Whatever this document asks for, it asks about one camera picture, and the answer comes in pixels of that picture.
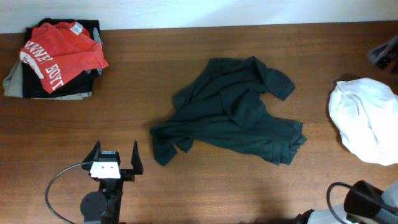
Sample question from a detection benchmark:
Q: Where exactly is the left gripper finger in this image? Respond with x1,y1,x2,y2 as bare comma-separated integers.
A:
83,141,101,162
131,141,143,174

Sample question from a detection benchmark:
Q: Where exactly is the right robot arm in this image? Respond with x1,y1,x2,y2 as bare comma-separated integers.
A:
294,78,397,223

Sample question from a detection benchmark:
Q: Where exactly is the grey folded garment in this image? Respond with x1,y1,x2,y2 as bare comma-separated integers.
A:
2,60,92,101

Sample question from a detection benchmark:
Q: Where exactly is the dark green t-shirt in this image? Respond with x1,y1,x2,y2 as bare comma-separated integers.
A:
150,57,307,166

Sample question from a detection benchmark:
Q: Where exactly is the red printed t-shirt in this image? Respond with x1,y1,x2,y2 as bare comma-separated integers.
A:
19,22,108,93

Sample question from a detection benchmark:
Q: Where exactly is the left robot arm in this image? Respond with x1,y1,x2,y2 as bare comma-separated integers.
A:
80,141,144,224

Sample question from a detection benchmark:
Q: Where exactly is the white t-shirt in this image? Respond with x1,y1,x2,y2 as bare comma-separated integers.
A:
328,78,397,166

